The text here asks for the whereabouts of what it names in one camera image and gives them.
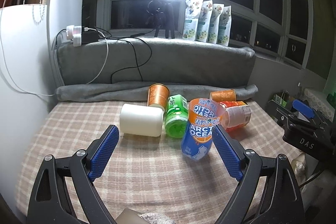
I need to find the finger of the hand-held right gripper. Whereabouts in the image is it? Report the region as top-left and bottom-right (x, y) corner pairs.
(267, 100), (293, 125)
(292, 99), (316, 119)

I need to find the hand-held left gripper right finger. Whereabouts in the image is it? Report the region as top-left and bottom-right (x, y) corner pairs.
(212, 125), (306, 224)

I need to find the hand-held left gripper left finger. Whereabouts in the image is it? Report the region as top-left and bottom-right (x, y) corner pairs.
(26, 124), (121, 224)

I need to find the blue orange printed cup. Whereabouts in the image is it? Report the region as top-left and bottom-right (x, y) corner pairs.
(181, 98), (226, 161)

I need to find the red label clear cup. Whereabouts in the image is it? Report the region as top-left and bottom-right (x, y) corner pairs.
(219, 100), (252, 133)

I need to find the white cup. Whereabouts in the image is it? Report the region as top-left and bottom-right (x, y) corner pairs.
(119, 103), (164, 137)

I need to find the orange patterned cup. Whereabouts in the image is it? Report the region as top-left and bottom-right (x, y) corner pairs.
(209, 89), (237, 104)
(147, 84), (169, 109)

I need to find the green box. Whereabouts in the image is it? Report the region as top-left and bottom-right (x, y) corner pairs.
(273, 91), (292, 106)

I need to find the beige checked cloth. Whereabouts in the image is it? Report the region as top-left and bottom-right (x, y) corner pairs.
(16, 98), (305, 224)

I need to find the tan cardboard piece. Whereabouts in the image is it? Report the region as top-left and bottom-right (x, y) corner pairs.
(115, 208), (147, 224)

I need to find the white green refill pouch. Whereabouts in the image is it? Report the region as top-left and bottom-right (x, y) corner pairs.
(217, 6), (232, 46)
(196, 0), (214, 42)
(207, 4), (224, 44)
(182, 0), (204, 41)

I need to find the grey blanket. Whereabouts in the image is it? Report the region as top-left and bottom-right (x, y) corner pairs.
(55, 37), (259, 109)

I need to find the black cable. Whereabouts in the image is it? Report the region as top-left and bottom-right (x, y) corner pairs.
(91, 27), (155, 83)

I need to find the white charging cable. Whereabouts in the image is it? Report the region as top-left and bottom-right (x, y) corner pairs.
(84, 27), (109, 85)

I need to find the window frame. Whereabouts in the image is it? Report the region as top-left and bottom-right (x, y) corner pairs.
(81, 0), (317, 69)

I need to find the white wall cable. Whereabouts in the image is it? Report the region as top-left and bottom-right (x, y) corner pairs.
(0, 7), (54, 97)

